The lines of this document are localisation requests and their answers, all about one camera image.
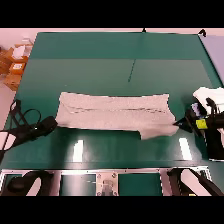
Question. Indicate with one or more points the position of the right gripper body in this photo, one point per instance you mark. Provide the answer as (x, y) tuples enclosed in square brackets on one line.
[(191, 121)]

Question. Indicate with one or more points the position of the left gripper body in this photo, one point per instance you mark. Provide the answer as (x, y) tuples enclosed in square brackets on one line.
[(46, 125)]

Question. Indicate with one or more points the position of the white garment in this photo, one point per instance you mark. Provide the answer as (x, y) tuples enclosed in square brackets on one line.
[(210, 93), (113, 113)]

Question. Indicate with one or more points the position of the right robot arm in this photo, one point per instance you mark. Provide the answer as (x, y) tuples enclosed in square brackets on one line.
[(215, 140)]

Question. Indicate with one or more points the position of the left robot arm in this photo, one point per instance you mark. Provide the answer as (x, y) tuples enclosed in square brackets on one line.
[(23, 131)]

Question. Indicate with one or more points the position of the brown cardboard box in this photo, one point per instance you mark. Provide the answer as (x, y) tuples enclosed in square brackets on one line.
[(13, 81), (17, 67)]

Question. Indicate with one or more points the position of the silver frame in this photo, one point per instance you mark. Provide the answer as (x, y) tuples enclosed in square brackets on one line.
[(106, 181)]

